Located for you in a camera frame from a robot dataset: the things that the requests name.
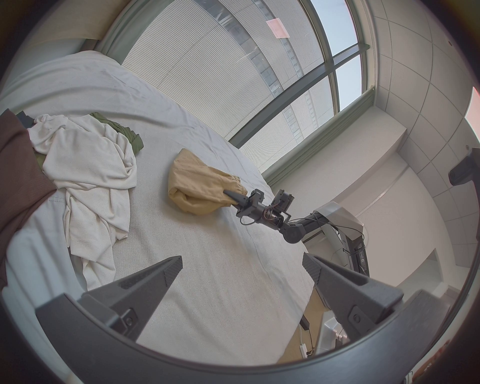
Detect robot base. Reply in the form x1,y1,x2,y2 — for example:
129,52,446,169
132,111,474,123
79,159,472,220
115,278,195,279
311,307,353,357

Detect cream white garment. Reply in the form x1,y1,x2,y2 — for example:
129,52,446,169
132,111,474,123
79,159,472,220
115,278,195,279
28,113,137,291

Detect bed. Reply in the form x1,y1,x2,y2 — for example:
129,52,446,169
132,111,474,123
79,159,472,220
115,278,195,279
0,0,325,366

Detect white plug with cable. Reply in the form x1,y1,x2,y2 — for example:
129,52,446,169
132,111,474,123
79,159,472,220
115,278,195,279
298,330,316,358

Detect olive green garment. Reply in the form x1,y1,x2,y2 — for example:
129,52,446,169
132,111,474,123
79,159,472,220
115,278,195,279
34,112,145,169

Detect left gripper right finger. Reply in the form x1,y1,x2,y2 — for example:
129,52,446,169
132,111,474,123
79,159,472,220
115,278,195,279
302,252,405,341

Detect pale grey garment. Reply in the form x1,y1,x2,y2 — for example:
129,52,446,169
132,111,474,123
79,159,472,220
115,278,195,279
2,189,89,301

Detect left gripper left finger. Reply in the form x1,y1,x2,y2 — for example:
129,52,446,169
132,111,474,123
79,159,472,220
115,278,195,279
78,256,184,341

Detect grey-green curtain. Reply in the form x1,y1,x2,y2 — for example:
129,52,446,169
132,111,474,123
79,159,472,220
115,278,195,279
260,88,377,184
95,0,151,66

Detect window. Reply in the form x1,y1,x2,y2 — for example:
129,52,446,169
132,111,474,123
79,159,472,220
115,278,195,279
122,0,376,181

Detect brown garment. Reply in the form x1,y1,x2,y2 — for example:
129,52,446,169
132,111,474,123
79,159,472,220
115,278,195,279
0,110,57,289

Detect tan shorts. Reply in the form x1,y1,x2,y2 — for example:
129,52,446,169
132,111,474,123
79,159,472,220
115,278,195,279
167,148,248,215

